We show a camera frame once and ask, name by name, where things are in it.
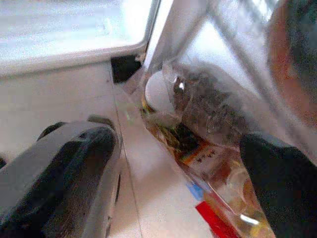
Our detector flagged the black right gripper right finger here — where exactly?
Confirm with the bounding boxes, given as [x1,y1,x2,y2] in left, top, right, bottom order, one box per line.
[238,132,317,238]

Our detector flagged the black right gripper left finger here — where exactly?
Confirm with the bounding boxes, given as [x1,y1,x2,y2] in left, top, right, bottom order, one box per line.
[0,120,122,238]

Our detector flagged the clear bottle with white cap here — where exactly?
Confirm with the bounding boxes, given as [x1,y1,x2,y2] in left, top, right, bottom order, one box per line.
[140,61,274,238]

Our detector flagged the white fridge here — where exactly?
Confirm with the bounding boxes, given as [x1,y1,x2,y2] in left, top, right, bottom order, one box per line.
[0,0,317,238]

